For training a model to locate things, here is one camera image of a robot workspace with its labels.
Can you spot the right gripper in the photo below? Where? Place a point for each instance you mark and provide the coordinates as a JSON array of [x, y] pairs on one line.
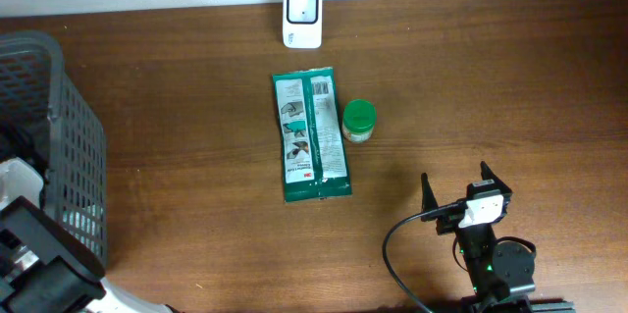
[[446, 223]]

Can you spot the green lid glass jar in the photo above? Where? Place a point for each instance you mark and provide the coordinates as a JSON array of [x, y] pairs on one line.
[[358, 120]]

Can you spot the green 3M glove package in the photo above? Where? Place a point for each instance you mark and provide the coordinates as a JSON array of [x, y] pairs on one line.
[[314, 160]]

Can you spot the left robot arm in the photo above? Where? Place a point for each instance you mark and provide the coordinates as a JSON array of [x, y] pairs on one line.
[[43, 267]]

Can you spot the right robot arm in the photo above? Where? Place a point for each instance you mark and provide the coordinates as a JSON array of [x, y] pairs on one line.
[[500, 269]]

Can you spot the grey plastic basket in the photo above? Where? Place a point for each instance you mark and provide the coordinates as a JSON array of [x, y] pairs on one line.
[[45, 120]]

